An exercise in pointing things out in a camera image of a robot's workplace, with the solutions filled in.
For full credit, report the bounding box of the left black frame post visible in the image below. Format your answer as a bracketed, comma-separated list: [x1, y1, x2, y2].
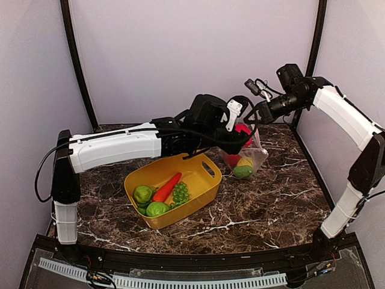
[60, 0, 99, 131]

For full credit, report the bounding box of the black frame post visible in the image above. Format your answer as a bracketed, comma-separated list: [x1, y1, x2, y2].
[305, 0, 328, 76]
[60, 0, 99, 131]

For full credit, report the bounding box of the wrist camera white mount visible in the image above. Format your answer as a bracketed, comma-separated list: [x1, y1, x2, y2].
[244, 79, 273, 102]
[220, 95, 249, 132]

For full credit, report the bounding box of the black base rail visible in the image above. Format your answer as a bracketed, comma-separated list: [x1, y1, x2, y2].
[32, 233, 362, 275]

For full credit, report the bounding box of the clear zip top bag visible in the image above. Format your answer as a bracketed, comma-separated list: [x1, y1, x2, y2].
[220, 130, 268, 179]

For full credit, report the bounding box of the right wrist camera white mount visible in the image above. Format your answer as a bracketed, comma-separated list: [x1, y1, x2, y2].
[244, 79, 273, 102]

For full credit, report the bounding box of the green leafy vegetable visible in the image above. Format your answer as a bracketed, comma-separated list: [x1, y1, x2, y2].
[137, 206, 147, 216]

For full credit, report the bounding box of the white slotted cable duct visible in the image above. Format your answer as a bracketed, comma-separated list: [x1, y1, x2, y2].
[38, 258, 288, 289]

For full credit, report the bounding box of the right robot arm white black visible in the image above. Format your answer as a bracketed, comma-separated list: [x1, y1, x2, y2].
[245, 64, 384, 261]

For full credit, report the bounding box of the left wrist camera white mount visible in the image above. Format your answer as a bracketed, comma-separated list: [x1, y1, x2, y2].
[220, 95, 249, 132]

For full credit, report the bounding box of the orange carrot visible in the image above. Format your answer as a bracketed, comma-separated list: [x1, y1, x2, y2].
[152, 172, 182, 202]

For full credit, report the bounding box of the green chayote front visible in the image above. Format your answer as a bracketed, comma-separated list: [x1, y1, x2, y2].
[146, 202, 170, 217]

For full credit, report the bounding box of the yellow lemon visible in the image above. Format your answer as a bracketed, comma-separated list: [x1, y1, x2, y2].
[236, 157, 254, 167]

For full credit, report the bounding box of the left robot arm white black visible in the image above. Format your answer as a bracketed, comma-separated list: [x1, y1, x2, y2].
[51, 95, 252, 263]

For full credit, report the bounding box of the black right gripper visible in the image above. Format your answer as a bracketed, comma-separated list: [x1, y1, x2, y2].
[245, 90, 307, 124]

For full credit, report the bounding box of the red tomato front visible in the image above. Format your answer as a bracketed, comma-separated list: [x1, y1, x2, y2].
[235, 123, 253, 148]

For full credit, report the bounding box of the green grape bunch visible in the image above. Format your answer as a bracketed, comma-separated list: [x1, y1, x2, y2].
[170, 182, 189, 210]

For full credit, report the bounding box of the right black frame post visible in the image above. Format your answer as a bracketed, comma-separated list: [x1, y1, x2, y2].
[305, 0, 328, 76]

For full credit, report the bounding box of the yellow plastic basket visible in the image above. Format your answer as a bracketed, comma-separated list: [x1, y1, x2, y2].
[125, 154, 222, 229]

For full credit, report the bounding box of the green bumpy cucumber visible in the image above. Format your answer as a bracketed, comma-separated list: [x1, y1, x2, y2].
[233, 166, 253, 179]

